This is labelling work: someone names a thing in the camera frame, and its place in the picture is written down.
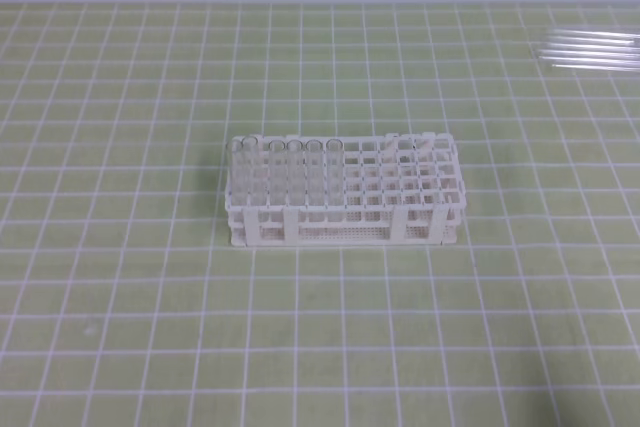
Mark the clear glass test tube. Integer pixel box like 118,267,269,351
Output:
306,139,325,207
326,138,344,222

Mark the white plastic test tube rack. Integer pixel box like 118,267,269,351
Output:
225,132,467,247

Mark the green grid tablecloth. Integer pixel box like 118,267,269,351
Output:
1,4,639,426

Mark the spare glass tube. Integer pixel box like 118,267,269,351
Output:
544,38,639,52
547,29,639,42
539,49,639,61
551,61,639,72

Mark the spare glass tube top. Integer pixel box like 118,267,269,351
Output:
547,29,639,42

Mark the spare glass tube bottom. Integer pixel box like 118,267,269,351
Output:
551,61,639,72

